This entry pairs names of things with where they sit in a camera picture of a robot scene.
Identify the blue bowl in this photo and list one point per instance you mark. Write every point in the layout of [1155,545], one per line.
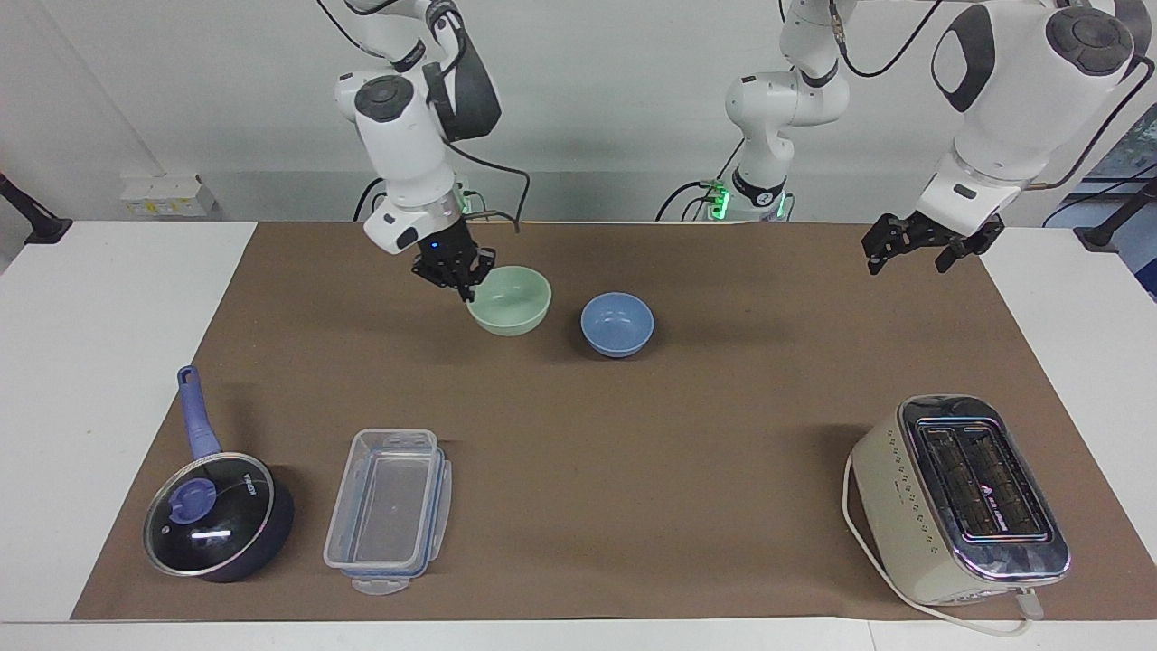
[617,325]

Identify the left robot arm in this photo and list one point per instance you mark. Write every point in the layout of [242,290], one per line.
[1012,99]

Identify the black stand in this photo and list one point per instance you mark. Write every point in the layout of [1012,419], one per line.
[41,226]
[1107,231]

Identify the blue saucepan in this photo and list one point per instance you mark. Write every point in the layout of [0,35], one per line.
[276,524]

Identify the white wall socket box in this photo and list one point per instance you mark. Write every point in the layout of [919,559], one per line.
[167,197]

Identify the clear plastic container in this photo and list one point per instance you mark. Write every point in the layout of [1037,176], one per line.
[389,511]

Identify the glass pot lid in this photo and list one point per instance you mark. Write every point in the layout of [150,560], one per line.
[212,515]

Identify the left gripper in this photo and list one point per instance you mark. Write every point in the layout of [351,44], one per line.
[935,229]

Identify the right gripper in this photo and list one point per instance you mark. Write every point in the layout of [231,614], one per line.
[443,246]

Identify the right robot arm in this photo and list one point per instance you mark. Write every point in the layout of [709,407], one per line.
[407,154]

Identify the cream toaster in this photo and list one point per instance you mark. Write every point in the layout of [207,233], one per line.
[904,506]

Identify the green bowl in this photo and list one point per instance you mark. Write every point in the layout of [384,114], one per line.
[515,307]

